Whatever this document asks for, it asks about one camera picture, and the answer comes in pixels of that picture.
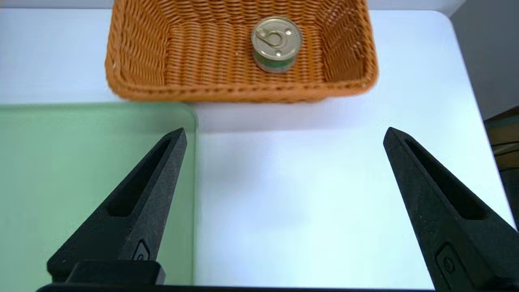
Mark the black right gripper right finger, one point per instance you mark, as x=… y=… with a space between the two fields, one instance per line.
x=450 y=239

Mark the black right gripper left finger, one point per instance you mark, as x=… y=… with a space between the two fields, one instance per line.
x=125 y=231

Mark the gold lid green label can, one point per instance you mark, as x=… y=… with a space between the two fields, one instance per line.
x=276 y=42

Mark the orange wicker basket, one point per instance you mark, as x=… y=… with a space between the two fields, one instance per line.
x=194 y=52

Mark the light green plastic tray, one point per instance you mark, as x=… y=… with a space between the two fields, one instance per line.
x=61 y=162

